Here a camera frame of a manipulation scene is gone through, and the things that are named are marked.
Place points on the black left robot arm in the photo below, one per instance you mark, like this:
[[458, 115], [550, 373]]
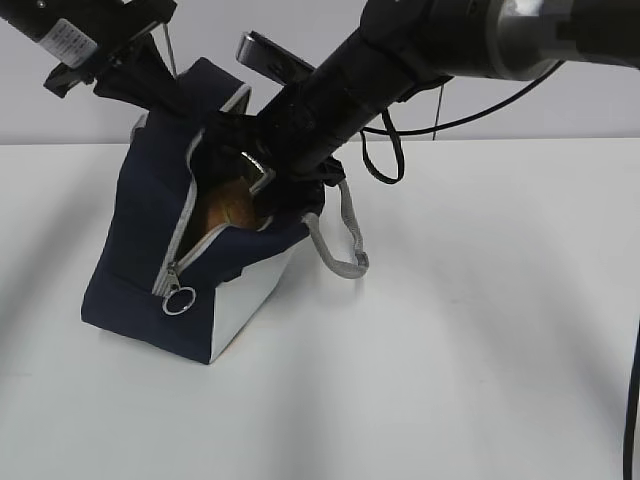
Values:
[[33, 19]]

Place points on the navy blue lunch bag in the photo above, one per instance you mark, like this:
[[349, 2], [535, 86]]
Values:
[[157, 280]]

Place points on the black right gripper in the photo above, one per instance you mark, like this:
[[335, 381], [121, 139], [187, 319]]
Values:
[[296, 136]]

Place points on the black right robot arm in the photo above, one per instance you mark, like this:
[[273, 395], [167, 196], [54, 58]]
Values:
[[399, 49]]

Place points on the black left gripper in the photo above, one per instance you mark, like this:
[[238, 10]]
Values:
[[110, 45]]

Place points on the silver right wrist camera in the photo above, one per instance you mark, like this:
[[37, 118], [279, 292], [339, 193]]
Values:
[[265, 57]]

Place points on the brown bread loaf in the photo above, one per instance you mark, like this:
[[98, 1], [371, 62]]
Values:
[[230, 203]]

